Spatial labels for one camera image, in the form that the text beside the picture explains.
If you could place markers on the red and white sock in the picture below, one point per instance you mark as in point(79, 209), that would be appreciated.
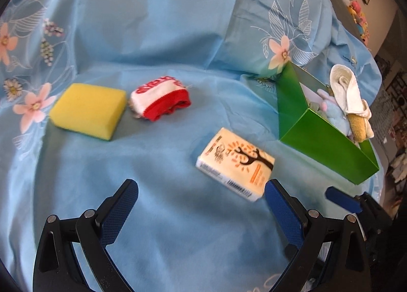
point(159, 95)

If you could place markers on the yellow sponge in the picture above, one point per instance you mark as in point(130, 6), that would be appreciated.
point(86, 110)

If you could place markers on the light blue plush sock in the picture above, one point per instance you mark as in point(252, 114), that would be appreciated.
point(337, 118)

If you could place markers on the pile of colourful plush toys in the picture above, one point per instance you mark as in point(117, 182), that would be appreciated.
point(354, 9)

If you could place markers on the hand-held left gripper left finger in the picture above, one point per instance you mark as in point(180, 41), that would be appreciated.
point(119, 212)

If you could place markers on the green cardboard box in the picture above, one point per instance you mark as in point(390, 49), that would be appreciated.
point(318, 142)

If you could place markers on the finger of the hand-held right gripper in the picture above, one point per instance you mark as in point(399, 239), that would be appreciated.
point(343, 201)

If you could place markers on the dark wall shelf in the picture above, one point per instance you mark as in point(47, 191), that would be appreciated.
point(397, 88)

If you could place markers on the white folded cloth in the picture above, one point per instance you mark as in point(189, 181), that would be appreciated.
point(349, 95)

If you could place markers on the cream tissue pack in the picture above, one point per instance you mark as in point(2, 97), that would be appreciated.
point(235, 161)

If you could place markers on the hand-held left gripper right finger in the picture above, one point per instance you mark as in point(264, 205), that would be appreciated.
point(283, 212)

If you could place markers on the blue floral bedsheet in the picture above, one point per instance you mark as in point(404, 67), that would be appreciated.
point(159, 168)

